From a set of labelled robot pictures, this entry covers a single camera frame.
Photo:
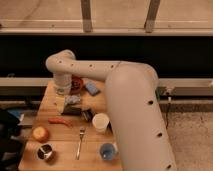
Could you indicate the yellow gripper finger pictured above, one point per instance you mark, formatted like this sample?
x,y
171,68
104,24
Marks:
x,y
60,103

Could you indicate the black eraser block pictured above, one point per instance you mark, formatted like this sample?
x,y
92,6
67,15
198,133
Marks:
x,y
72,111

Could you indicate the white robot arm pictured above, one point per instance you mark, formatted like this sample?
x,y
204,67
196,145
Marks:
x,y
132,106

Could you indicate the white paper cup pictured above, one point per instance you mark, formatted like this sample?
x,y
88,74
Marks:
x,y
100,122

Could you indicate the small metal cup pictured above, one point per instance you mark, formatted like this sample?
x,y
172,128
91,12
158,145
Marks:
x,y
45,152

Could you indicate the blue plastic cup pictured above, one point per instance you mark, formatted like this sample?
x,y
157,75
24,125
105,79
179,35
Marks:
x,y
107,151

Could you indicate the crumpled blue white cloth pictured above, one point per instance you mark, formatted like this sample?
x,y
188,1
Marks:
x,y
72,100

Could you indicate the dark red bowl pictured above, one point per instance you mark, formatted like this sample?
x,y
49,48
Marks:
x,y
76,84

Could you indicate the blue sponge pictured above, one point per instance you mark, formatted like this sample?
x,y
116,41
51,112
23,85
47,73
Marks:
x,y
92,89

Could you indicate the silver fork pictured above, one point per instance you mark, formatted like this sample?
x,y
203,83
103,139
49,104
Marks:
x,y
81,135

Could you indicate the red yellow apple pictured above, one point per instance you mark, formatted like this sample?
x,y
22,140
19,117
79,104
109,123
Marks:
x,y
40,134

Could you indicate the black bag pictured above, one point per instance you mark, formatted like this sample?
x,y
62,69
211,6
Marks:
x,y
9,148

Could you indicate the black handled tool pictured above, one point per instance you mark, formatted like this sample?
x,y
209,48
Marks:
x,y
88,116

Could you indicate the left metal window post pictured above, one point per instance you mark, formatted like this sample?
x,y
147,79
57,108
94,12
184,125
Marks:
x,y
86,15

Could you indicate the metal window post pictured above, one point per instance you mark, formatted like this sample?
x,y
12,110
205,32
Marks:
x,y
151,15
86,15

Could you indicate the right metal window post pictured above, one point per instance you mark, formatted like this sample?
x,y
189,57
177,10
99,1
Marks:
x,y
151,15

